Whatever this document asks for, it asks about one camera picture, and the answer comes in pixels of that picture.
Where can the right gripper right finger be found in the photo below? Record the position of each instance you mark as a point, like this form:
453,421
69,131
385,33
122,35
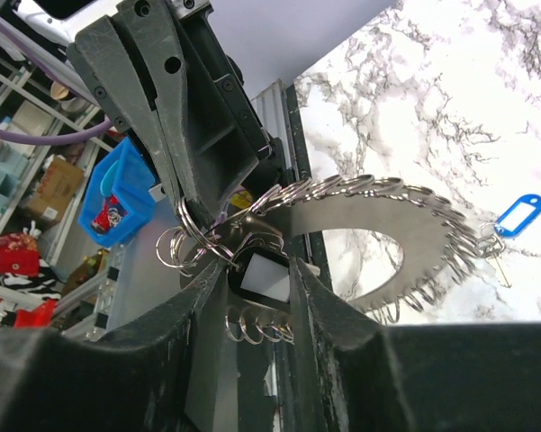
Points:
354,374

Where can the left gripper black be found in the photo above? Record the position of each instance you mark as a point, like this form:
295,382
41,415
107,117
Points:
169,80

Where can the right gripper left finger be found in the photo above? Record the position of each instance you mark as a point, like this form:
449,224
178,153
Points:
156,373

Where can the black white tag key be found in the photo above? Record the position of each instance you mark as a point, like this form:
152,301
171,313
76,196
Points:
259,268

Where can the metal keyring disc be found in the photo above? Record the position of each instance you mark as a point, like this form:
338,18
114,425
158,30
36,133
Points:
390,245

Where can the blue plastic storage bin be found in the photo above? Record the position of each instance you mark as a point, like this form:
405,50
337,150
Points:
117,202

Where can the cardboard box on shelf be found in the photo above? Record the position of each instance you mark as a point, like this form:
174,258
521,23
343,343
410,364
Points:
48,201

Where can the red patterned bag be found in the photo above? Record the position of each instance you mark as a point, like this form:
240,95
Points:
19,255

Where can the blue tag key front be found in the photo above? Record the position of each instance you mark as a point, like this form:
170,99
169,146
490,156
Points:
510,224

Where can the black mounting rail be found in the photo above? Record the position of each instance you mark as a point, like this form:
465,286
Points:
278,108

